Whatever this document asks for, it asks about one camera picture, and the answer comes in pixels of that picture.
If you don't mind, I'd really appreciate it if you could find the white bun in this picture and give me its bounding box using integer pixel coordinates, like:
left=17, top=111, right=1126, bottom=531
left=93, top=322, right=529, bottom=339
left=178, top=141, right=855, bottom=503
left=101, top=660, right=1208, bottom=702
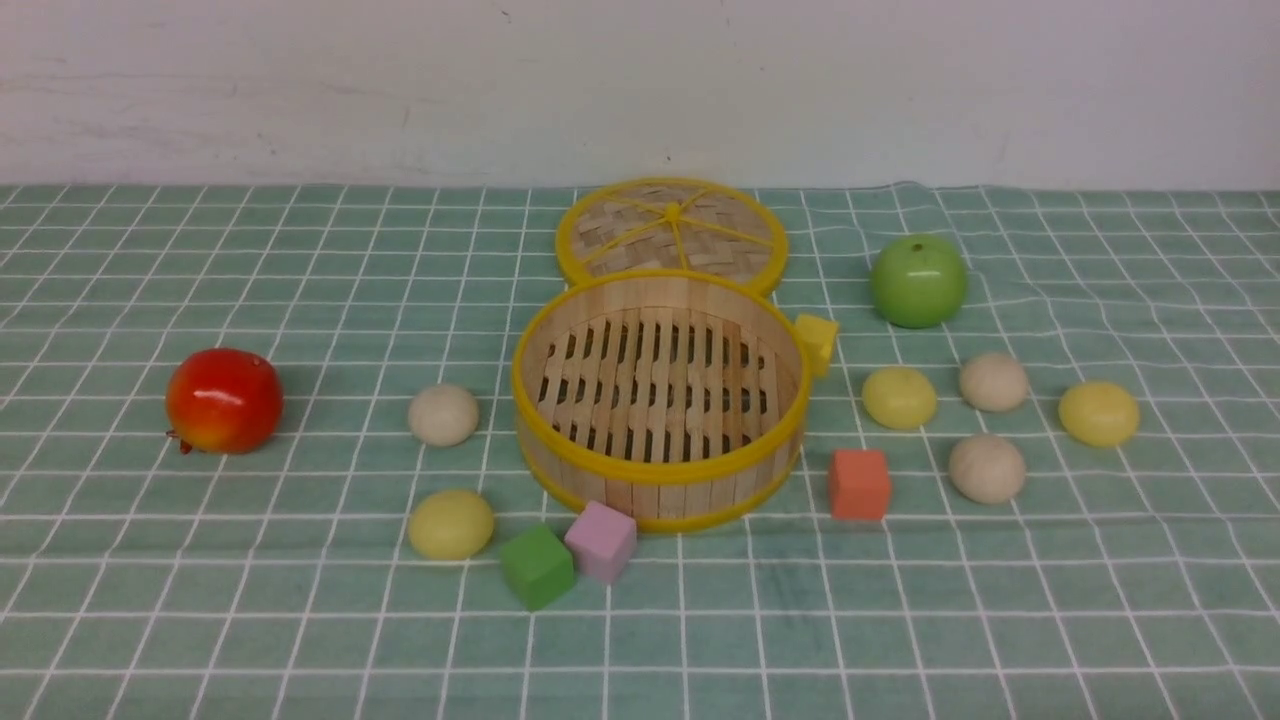
left=959, top=352, right=1030, bottom=413
left=948, top=434, right=1027, bottom=505
left=407, top=384, right=480, bottom=447

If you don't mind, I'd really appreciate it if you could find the yellow bun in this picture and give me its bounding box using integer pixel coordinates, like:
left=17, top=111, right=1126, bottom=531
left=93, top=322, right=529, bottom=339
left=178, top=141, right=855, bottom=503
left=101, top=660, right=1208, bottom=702
left=861, top=365, right=938, bottom=430
left=406, top=489, right=497, bottom=562
left=1057, top=380, right=1140, bottom=448

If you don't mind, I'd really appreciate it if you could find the bamboo steamer tray yellow rim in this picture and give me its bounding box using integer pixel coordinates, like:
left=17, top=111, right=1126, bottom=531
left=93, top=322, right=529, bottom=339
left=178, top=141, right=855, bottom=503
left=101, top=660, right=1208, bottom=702
left=511, top=270, right=815, bottom=533

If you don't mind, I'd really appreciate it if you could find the woven bamboo steamer lid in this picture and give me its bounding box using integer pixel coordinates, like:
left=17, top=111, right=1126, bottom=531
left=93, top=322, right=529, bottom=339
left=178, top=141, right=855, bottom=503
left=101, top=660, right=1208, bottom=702
left=554, top=177, right=788, bottom=296

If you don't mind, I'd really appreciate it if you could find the yellow cube block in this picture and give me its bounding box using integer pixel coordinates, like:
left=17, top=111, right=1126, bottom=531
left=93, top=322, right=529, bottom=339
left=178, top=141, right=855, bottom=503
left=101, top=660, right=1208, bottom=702
left=794, top=314, right=840, bottom=377

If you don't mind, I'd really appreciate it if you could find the pink cube block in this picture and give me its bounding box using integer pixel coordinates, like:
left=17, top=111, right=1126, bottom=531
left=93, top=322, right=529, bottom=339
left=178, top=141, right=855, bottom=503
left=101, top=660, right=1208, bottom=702
left=564, top=501, right=637, bottom=585

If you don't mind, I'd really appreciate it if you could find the green cube block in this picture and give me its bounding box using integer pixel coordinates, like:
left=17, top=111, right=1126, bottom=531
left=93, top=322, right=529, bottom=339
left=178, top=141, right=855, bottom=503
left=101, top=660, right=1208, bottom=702
left=499, top=524, right=577, bottom=612

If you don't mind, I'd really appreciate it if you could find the orange cube block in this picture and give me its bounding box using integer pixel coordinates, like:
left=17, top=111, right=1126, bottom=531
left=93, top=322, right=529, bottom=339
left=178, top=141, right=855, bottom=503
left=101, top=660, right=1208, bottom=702
left=827, top=448, right=893, bottom=521

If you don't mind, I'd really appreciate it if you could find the green apple toy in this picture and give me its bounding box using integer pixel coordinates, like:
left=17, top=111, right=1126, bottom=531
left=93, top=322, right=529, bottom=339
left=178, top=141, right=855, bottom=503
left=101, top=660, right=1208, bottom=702
left=870, top=233, right=968, bottom=329

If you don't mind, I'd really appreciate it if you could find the green checkered tablecloth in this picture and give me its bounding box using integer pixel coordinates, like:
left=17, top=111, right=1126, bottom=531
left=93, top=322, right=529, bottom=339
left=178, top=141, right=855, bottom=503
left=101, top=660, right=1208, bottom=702
left=1, top=184, right=1279, bottom=719

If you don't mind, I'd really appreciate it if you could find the red pomegranate toy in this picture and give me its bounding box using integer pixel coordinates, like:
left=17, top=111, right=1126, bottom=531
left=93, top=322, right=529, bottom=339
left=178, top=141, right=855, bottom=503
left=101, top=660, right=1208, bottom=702
left=165, top=347, right=284, bottom=455

